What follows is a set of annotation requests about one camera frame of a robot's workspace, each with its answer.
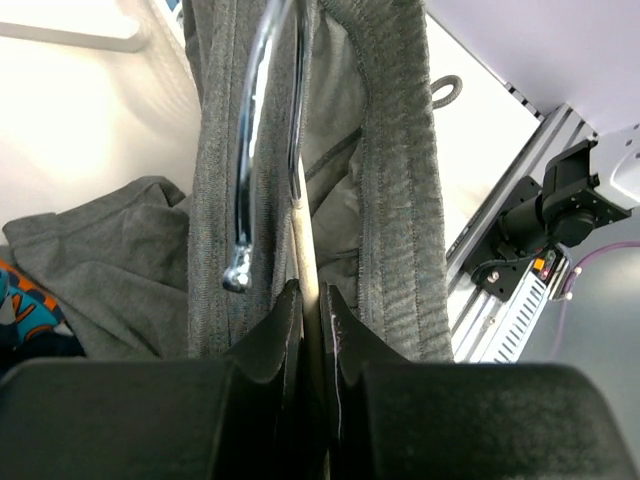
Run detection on white slotted cable duct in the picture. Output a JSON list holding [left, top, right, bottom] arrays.
[[489, 273, 548, 364]]

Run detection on patterned navy orange shorts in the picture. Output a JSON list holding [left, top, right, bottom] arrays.
[[1, 261, 73, 349]]

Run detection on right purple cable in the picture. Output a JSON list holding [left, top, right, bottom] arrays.
[[554, 239, 640, 364]]

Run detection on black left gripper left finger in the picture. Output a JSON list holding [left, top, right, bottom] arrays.
[[1, 281, 303, 479]]

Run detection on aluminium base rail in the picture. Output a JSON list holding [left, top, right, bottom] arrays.
[[447, 105, 595, 363]]

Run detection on grey knit shorts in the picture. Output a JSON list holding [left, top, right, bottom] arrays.
[[1, 1, 453, 362]]

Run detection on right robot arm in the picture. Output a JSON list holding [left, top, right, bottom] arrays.
[[498, 124, 639, 255]]

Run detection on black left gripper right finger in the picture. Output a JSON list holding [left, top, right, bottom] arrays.
[[320, 284, 639, 479]]

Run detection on white hanger with grey shorts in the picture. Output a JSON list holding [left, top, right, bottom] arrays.
[[222, 0, 321, 351]]

